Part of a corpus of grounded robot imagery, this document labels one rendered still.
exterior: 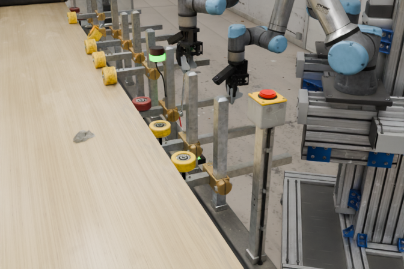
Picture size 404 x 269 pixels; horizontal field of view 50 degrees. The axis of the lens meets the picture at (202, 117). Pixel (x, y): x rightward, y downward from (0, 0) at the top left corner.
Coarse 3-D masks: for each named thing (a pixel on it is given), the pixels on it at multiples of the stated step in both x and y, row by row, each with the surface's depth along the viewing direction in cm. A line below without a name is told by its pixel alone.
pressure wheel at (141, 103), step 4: (132, 100) 180; (136, 100) 181; (140, 100) 180; (144, 100) 181; (148, 100) 180; (136, 104) 178; (140, 104) 177; (144, 104) 178; (148, 104) 179; (136, 108) 179; (140, 108) 178; (144, 108) 179; (148, 108) 180
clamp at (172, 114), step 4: (160, 100) 189; (160, 104) 188; (164, 104) 185; (164, 108) 183; (176, 108) 182; (164, 112) 184; (168, 112) 180; (172, 112) 179; (176, 112) 180; (164, 116) 185; (168, 116) 180; (172, 116) 180; (176, 116) 181; (168, 120) 182; (172, 120) 181; (176, 120) 182
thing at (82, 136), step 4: (80, 132) 153; (84, 132) 155; (88, 132) 152; (76, 136) 151; (80, 136) 151; (84, 136) 152; (88, 136) 152; (92, 136) 153; (76, 140) 149; (80, 140) 149; (84, 140) 150
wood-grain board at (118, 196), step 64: (0, 64) 224; (64, 64) 224; (0, 128) 159; (64, 128) 159; (128, 128) 159; (0, 192) 123; (64, 192) 123; (128, 192) 123; (0, 256) 100; (64, 256) 100; (128, 256) 100; (192, 256) 100
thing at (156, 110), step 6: (216, 96) 196; (228, 96) 196; (180, 102) 190; (198, 102) 191; (204, 102) 192; (210, 102) 193; (150, 108) 184; (156, 108) 184; (162, 108) 185; (144, 114) 182; (150, 114) 184; (156, 114) 185
